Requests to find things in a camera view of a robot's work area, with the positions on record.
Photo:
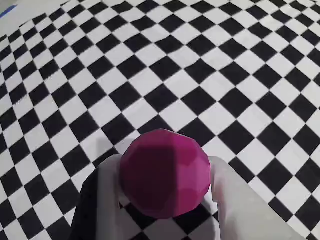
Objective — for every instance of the black white checkered mat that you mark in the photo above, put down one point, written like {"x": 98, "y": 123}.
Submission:
{"x": 175, "y": 75}

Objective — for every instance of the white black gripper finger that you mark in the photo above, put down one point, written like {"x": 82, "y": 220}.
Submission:
{"x": 105, "y": 200}

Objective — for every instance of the pink faceted ball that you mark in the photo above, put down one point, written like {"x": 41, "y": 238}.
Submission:
{"x": 165, "y": 175}

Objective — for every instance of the blue tape strip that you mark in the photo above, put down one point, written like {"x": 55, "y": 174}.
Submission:
{"x": 6, "y": 12}

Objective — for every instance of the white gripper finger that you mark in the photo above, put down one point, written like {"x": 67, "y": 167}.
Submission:
{"x": 242, "y": 212}

